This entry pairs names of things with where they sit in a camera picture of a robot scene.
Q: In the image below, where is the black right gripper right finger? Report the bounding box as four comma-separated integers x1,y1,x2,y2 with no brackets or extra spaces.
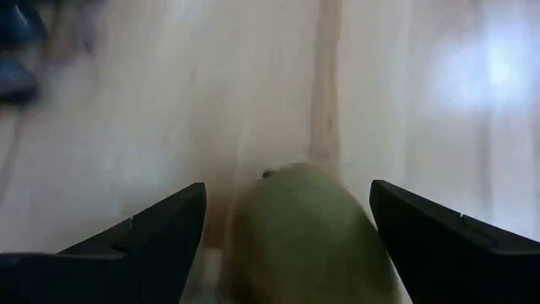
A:
370,179,540,304

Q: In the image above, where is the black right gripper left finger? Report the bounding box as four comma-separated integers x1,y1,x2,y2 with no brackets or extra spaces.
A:
0,182,208,304

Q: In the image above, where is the brown kiwi fruit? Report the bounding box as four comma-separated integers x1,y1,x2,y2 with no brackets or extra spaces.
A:
219,163,400,304

